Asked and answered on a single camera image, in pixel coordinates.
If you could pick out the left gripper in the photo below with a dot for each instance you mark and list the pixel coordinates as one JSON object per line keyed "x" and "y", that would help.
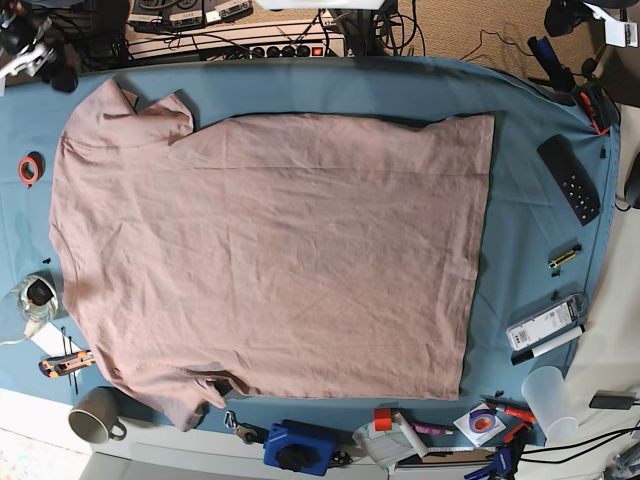
{"x": 563, "y": 16}

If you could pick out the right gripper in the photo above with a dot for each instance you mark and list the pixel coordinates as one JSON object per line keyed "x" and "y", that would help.
{"x": 22, "y": 39}

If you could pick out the pink T-shirt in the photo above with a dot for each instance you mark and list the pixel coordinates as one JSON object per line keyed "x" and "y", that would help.
{"x": 289, "y": 255}

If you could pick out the blue clamp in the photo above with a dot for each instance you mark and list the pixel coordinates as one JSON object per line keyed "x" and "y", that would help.
{"x": 560, "y": 77}

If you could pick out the red tape roll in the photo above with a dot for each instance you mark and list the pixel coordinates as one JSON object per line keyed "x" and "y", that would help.
{"x": 31, "y": 168}

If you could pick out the orange black clamp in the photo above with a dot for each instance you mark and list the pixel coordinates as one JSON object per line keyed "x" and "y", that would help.
{"x": 593, "y": 102}

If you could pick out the black remote control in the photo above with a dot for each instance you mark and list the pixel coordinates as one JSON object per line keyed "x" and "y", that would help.
{"x": 571, "y": 177}

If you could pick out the teal table cloth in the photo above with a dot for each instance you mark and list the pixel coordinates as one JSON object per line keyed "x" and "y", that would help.
{"x": 527, "y": 218}

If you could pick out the white power strip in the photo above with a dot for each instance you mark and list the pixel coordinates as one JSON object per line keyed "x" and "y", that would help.
{"x": 293, "y": 39}

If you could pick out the small battery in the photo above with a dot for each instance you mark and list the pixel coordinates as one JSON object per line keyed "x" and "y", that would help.
{"x": 564, "y": 257}

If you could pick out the orange utility knife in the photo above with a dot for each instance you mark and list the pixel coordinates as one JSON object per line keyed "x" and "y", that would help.
{"x": 54, "y": 367}

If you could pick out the clear plastic case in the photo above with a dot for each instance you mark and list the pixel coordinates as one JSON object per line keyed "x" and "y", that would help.
{"x": 546, "y": 322}

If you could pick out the grey ceramic mug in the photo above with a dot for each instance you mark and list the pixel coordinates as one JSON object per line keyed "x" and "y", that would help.
{"x": 94, "y": 419}

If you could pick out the white marker pen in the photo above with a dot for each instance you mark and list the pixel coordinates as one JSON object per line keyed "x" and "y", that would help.
{"x": 548, "y": 346}

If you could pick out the translucent plastic cup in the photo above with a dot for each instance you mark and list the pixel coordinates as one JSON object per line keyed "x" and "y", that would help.
{"x": 547, "y": 396}

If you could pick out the silver carabiner keyring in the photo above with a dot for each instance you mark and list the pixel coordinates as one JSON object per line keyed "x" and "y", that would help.
{"x": 247, "y": 433}

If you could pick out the blue plastic device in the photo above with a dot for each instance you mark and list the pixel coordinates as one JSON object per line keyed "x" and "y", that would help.
{"x": 299, "y": 447}

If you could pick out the red plastic block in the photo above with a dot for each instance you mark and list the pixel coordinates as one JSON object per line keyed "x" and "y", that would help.
{"x": 382, "y": 420}

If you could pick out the white paper roll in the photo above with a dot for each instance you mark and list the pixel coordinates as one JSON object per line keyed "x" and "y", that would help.
{"x": 409, "y": 433}

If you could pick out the red handled tool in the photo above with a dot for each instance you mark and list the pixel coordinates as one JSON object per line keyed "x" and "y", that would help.
{"x": 522, "y": 413}

